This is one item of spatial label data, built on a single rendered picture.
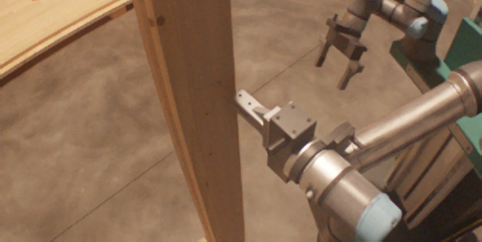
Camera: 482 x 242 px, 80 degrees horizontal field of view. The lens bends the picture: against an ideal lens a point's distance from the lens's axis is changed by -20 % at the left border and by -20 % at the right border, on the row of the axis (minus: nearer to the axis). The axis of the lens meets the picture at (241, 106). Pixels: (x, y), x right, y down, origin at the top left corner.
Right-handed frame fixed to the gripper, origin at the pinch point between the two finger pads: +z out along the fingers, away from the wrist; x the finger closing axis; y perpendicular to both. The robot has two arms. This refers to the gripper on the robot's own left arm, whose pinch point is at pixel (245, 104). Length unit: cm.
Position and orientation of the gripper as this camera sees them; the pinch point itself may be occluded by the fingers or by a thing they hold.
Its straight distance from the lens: 59.6
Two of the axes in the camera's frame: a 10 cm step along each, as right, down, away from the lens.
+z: -6.4, -5.8, 5.1
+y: -7.7, 5.0, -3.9
